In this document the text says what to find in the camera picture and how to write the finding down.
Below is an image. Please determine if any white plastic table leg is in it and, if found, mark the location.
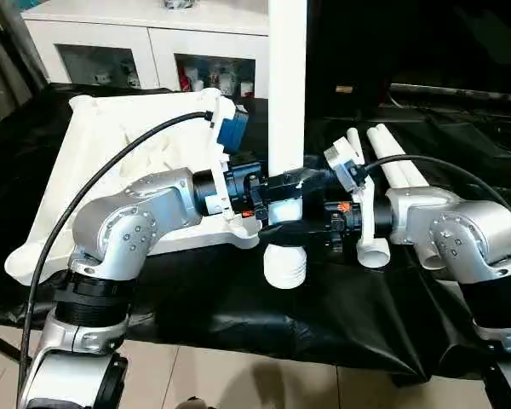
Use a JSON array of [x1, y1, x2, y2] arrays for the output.
[[343, 126, 392, 269], [261, 0, 310, 291], [365, 126, 447, 273], [374, 123, 432, 191]]

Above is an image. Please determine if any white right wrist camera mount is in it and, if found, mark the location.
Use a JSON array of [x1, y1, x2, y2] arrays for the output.
[[322, 135, 380, 256]]

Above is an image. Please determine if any black cabinet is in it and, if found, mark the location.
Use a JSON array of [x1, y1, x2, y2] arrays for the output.
[[306, 0, 511, 112]]

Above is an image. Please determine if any white glass-door cabinet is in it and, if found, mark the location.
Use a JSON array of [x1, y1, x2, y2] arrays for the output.
[[19, 0, 282, 102]]

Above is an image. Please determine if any black work mat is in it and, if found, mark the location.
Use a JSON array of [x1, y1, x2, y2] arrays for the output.
[[0, 83, 511, 383]]

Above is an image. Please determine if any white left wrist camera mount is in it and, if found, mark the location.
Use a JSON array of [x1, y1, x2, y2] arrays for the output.
[[202, 89, 251, 233]]

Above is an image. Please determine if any grey curtain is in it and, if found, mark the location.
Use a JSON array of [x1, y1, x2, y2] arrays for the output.
[[0, 0, 50, 131]]

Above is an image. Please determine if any white plastic table top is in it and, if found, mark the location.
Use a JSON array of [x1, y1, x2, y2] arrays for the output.
[[3, 89, 263, 287]]

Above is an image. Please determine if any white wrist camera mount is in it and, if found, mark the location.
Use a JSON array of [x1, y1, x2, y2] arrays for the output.
[[322, 135, 380, 256], [202, 89, 251, 233]]

